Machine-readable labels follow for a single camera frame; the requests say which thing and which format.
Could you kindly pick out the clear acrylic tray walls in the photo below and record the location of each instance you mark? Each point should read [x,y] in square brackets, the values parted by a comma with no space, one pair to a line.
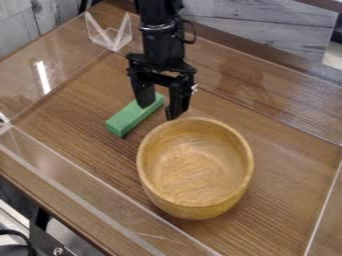
[63,85]

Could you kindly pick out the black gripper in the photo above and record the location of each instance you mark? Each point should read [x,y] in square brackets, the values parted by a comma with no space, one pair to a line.
[161,65]

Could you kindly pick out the brown wooden bowl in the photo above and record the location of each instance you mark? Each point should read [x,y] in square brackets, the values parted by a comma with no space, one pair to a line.
[195,165]

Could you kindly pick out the black table leg frame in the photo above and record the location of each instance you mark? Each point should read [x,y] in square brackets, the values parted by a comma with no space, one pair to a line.
[46,245]

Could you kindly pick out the green rectangular block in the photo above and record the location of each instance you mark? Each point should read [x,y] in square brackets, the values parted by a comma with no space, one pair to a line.
[131,115]

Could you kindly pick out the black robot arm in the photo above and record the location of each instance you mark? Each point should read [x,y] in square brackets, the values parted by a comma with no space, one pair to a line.
[161,13]

